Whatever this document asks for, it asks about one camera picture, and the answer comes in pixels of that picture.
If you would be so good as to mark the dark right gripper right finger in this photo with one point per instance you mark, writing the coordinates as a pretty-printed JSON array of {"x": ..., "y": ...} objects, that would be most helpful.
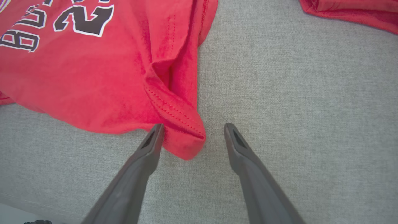
[{"x": 261, "y": 193}]

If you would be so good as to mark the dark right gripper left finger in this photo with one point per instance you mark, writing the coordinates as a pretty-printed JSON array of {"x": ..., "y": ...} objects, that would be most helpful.
[{"x": 130, "y": 186}]

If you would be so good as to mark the red jersey with white sleeves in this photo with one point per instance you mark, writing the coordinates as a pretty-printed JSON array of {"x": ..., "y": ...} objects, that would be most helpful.
[{"x": 93, "y": 77}]

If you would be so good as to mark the red shorts with white stripe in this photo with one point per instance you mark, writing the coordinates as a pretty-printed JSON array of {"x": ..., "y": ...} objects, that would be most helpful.
[{"x": 357, "y": 11}]

